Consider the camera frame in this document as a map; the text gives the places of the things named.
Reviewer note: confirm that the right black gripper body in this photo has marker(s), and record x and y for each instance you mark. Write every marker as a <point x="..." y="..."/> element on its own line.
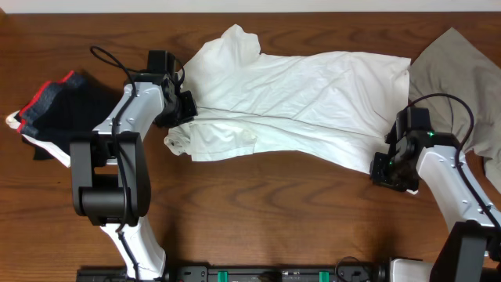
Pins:
<point x="391" y="173"/>

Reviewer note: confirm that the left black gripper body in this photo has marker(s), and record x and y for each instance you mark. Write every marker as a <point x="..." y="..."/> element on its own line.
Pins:
<point x="187" y="108"/>

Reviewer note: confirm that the white t-shirt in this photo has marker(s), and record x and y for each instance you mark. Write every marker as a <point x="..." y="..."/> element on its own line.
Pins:
<point x="337" y="106"/>

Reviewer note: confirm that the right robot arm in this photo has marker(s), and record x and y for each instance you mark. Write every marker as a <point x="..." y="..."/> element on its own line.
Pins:
<point x="472" y="219"/>

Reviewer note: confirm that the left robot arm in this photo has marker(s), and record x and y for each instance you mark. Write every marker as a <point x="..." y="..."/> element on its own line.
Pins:
<point x="110" y="179"/>

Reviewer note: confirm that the grey-olive garment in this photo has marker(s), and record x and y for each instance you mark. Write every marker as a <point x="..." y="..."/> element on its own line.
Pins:
<point x="452" y="65"/>

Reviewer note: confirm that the black folded garment red trim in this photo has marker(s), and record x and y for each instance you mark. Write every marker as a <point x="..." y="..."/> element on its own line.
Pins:
<point x="63" y="109"/>

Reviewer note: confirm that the white folded garment under black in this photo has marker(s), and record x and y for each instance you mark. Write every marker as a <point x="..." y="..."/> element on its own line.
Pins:
<point x="52" y="149"/>

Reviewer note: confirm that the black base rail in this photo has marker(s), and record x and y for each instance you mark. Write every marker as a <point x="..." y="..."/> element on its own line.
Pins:
<point x="347" y="269"/>

